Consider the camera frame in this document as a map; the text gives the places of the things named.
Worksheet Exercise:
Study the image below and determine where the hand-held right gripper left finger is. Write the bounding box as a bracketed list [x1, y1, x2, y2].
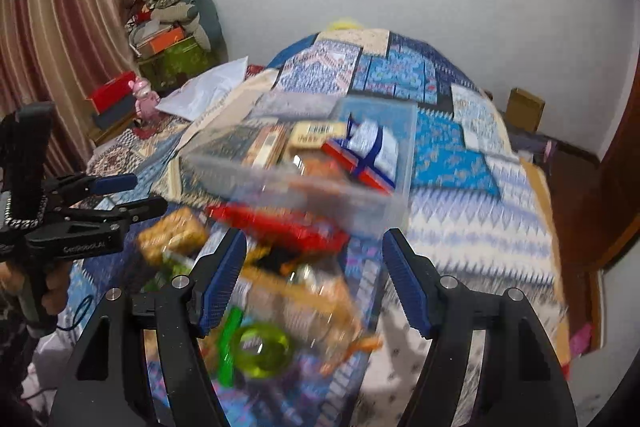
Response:
[47, 227, 248, 427]

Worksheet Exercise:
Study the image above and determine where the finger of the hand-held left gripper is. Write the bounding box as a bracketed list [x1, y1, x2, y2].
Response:
[47, 173, 139, 204]
[50, 195, 169, 229]

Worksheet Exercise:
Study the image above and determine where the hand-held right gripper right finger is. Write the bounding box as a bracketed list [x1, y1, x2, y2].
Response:
[382, 227, 581, 427]

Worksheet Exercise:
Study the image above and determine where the clear biscuit packet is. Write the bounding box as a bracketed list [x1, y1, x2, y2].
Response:
[234, 257, 385, 360]

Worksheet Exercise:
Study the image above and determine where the clear plastic container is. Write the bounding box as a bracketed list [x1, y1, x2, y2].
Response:
[182, 94, 418, 238]

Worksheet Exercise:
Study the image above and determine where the person's left hand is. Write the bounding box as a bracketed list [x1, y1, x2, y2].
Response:
[41, 258, 74, 320]

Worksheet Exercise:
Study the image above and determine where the yellow cookie packet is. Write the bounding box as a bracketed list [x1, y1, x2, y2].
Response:
[136, 207, 209, 267]

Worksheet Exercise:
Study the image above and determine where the green stick packet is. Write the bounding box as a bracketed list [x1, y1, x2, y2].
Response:
[216, 307, 244, 389]

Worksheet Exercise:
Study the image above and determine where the pink toy figure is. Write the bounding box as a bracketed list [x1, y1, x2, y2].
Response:
[131, 77, 162, 126]

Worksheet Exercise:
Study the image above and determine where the red box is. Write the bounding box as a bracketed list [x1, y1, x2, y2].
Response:
[86, 71, 139, 114]

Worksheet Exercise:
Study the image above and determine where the white plastic bag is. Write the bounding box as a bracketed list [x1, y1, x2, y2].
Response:
[155, 56, 250, 121]

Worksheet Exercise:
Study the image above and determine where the blue white red snack packet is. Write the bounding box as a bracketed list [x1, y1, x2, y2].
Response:
[321, 113, 402, 196]

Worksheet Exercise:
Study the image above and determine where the brown snack box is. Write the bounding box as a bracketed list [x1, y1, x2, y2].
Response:
[244, 127, 289, 168]

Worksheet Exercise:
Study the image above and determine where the orange box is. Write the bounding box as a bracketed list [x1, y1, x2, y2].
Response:
[135, 27, 189, 58]

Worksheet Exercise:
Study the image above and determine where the striped curtain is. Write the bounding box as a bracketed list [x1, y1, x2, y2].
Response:
[0, 0, 147, 180]

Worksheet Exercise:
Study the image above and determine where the beige barcode snack packet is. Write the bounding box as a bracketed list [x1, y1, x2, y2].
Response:
[290, 122, 349, 154]

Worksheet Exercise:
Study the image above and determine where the cardboard box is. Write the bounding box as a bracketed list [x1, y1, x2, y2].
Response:
[505, 88, 546, 134]

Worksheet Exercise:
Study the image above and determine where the wooden door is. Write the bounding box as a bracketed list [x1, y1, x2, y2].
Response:
[596, 42, 640, 274]

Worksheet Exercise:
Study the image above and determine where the yellow object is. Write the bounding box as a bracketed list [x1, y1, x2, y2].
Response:
[327, 18, 367, 32]

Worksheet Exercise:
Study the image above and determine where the green ring candy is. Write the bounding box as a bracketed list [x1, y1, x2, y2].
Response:
[231, 322, 294, 381]

